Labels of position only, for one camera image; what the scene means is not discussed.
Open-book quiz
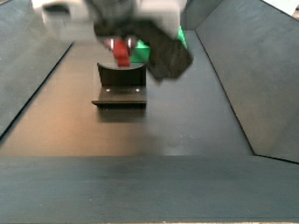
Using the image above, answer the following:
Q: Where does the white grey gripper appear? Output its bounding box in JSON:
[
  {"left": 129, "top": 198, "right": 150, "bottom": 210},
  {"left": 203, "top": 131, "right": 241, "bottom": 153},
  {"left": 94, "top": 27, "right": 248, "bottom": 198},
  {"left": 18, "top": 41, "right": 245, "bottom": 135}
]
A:
[{"left": 33, "top": 0, "right": 193, "bottom": 81}]

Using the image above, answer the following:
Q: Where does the red double-square peg block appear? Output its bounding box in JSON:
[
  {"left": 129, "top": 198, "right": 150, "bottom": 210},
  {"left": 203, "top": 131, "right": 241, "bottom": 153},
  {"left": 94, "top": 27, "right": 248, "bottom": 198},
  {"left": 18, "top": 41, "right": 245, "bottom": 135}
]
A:
[{"left": 114, "top": 39, "right": 131, "bottom": 67}]

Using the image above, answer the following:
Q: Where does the green shape sorting board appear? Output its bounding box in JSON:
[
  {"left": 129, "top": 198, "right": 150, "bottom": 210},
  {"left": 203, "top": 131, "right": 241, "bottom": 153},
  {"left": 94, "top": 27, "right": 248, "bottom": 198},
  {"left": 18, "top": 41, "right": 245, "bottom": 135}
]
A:
[{"left": 130, "top": 28, "right": 187, "bottom": 63}]

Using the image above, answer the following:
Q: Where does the black curved holder stand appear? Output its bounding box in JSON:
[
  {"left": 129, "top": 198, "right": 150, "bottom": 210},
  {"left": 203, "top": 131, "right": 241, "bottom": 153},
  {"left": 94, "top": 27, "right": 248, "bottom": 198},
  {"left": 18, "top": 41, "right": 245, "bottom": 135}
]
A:
[{"left": 93, "top": 63, "right": 147, "bottom": 107}]

